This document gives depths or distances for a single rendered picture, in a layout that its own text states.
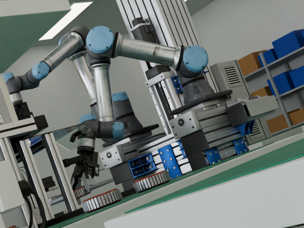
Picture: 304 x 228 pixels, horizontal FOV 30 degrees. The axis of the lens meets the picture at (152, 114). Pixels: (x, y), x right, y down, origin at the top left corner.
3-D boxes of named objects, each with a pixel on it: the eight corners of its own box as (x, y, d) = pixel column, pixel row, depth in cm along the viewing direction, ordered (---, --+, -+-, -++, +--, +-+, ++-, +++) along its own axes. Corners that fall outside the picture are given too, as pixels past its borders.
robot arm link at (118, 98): (121, 115, 289) (111, 90, 290) (106, 122, 299) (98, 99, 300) (138, 110, 297) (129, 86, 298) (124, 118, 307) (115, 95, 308)
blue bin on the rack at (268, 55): (277, 64, 907) (273, 52, 909) (291, 57, 886) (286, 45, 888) (262, 67, 879) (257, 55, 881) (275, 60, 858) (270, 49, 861)
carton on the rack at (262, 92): (270, 101, 931) (265, 88, 934) (283, 95, 911) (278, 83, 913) (256, 105, 905) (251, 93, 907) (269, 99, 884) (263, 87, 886)
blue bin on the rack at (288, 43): (293, 55, 882) (286, 39, 885) (315, 45, 852) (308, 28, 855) (278, 59, 854) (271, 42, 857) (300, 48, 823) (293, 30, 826)
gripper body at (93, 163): (99, 178, 233) (100, 150, 238) (80, 173, 229) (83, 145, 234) (89, 182, 239) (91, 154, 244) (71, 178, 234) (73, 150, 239)
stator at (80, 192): (83, 196, 237) (79, 187, 237) (97, 190, 229) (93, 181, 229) (61, 205, 230) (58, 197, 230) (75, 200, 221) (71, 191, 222)
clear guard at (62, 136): (70, 150, 236) (65, 137, 237) (100, 134, 218) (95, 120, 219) (-1, 171, 214) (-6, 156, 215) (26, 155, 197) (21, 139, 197)
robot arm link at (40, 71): (102, 31, 301) (46, 82, 269) (92, 40, 309) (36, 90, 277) (88, 14, 298) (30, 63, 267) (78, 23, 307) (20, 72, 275)
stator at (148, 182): (131, 196, 168) (126, 184, 168) (144, 190, 178) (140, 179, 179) (164, 183, 164) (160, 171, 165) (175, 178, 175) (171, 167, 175)
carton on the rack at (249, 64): (254, 75, 945) (247, 59, 948) (273, 66, 915) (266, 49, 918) (239, 79, 918) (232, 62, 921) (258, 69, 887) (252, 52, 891)
